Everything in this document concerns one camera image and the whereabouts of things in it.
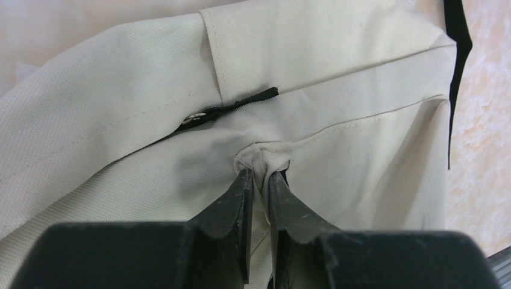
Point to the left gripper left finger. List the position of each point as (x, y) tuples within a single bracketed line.
[(211, 250)]

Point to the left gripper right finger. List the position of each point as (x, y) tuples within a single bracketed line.
[(310, 252)]

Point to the beige canvas student bag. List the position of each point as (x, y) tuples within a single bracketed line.
[(153, 120)]

